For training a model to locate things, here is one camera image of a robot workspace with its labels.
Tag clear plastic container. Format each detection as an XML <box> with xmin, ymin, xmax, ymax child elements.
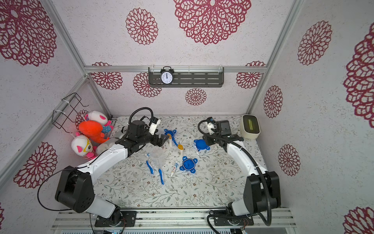
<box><xmin>149</xmin><ymin>147</ymin><xmax>167</xmax><ymax>169</ymax></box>
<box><xmin>95</xmin><ymin>131</ymin><xmax>124</xmax><ymax>155</ymax></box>

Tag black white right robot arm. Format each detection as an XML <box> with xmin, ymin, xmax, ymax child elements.
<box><xmin>197</xmin><ymin>117</ymin><xmax>281</xmax><ymax>226</ymax></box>

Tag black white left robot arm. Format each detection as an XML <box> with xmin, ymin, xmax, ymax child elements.
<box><xmin>55</xmin><ymin>107</ymin><xmax>168</xmax><ymax>226</ymax></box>

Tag blue lid right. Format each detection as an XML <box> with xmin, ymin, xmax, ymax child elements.
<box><xmin>194</xmin><ymin>139</ymin><xmax>210</xmax><ymax>152</ymax></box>

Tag cream box green window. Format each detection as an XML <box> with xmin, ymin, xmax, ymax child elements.
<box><xmin>240</xmin><ymin>114</ymin><xmax>261</xmax><ymax>139</ymax></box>

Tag blue toothbrush case back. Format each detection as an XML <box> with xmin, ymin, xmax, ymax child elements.
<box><xmin>172</xmin><ymin>137</ymin><xmax>178</xmax><ymax>147</ymax></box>

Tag blue lid front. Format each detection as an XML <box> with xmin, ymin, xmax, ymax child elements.
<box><xmin>179</xmin><ymin>156</ymin><xmax>198</xmax><ymax>174</ymax></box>

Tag red orange plush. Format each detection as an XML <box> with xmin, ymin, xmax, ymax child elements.
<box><xmin>79</xmin><ymin>121</ymin><xmax>110</xmax><ymax>144</ymax></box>

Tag small toothpaste tube front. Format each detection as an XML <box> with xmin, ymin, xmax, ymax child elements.
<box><xmin>170</xmin><ymin>161</ymin><xmax>179</xmax><ymax>177</ymax></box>

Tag white pink plush top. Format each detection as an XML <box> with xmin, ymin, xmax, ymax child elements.
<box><xmin>84</xmin><ymin>111</ymin><xmax>112</xmax><ymax>126</ymax></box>

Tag white plush yellow glasses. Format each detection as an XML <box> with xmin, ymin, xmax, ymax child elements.
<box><xmin>71</xmin><ymin>133</ymin><xmax>96</xmax><ymax>160</ymax></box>

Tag black alarm clock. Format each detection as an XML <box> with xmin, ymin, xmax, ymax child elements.
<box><xmin>160</xmin><ymin>66</ymin><xmax>174</xmax><ymax>85</ymax></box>

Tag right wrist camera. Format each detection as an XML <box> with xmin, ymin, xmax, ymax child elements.
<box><xmin>206</xmin><ymin>117</ymin><xmax>216</xmax><ymax>135</ymax></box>

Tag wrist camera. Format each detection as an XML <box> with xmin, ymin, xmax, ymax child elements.
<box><xmin>206</xmin><ymin>117</ymin><xmax>216</xmax><ymax>135</ymax></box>
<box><xmin>149</xmin><ymin>117</ymin><xmax>161</xmax><ymax>135</ymax></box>

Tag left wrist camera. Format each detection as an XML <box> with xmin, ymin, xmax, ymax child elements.
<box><xmin>149</xmin><ymin>117</ymin><xmax>161</xmax><ymax>135</ymax></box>

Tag grey wall shelf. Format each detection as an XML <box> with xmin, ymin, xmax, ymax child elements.
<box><xmin>148</xmin><ymin>67</ymin><xmax>225</xmax><ymax>88</ymax></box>

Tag black wire basket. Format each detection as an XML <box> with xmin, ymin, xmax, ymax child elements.
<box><xmin>51</xmin><ymin>92</ymin><xmax>89</xmax><ymax>134</ymax></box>

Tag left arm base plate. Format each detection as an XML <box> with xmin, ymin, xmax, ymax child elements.
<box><xmin>94</xmin><ymin>211</ymin><xmax>137</xmax><ymax>228</ymax></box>

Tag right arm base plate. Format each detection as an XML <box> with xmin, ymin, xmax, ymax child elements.
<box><xmin>210</xmin><ymin>210</ymin><xmax>254</xmax><ymax>227</ymax></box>

